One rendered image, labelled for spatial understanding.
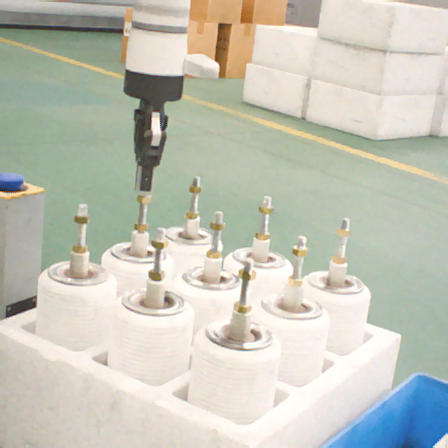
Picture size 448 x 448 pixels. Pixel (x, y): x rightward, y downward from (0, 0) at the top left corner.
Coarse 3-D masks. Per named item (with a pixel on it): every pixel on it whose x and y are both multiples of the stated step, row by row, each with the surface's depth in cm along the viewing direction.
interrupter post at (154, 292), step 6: (150, 282) 99; (156, 282) 99; (162, 282) 99; (150, 288) 99; (156, 288) 99; (162, 288) 99; (150, 294) 99; (156, 294) 99; (162, 294) 100; (144, 300) 100; (150, 300) 99; (156, 300) 99; (162, 300) 100; (150, 306) 100; (156, 306) 100
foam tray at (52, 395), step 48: (0, 336) 105; (384, 336) 117; (0, 384) 107; (48, 384) 102; (96, 384) 97; (144, 384) 96; (336, 384) 102; (384, 384) 118; (0, 432) 109; (48, 432) 103; (96, 432) 99; (144, 432) 95; (192, 432) 91; (240, 432) 89; (288, 432) 93; (336, 432) 106
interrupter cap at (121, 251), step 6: (114, 246) 117; (120, 246) 117; (126, 246) 118; (150, 246) 119; (114, 252) 114; (120, 252) 115; (126, 252) 116; (150, 252) 117; (120, 258) 113; (126, 258) 113; (132, 258) 113; (138, 258) 114; (144, 258) 114; (150, 258) 114
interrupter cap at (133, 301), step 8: (144, 288) 103; (128, 296) 101; (136, 296) 101; (144, 296) 102; (168, 296) 102; (176, 296) 103; (128, 304) 99; (136, 304) 99; (144, 304) 100; (168, 304) 101; (176, 304) 100; (184, 304) 100; (136, 312) 97; (144, 312) 97; (152, 312) 97; (160, 312) 98; (168, 312) 98; (176, 312) 98
